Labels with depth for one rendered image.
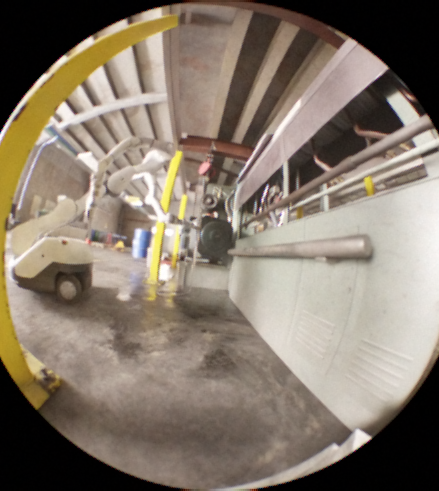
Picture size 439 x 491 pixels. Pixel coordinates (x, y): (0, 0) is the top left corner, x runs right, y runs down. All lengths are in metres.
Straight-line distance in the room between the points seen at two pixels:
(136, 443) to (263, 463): 0.26
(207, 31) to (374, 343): 1.91
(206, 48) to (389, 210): 1.66
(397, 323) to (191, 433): 0.49
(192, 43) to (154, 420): 2.07
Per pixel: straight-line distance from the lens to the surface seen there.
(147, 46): 5.89
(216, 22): 1.65
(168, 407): 0.49
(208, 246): 1.69
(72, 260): 0.98
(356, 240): 0.36
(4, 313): 0.47
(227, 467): 0.42
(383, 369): 0.44
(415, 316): 0.40
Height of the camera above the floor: 0.41
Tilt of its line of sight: 4 degrees up
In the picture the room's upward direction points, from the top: 8 degrees clockwise
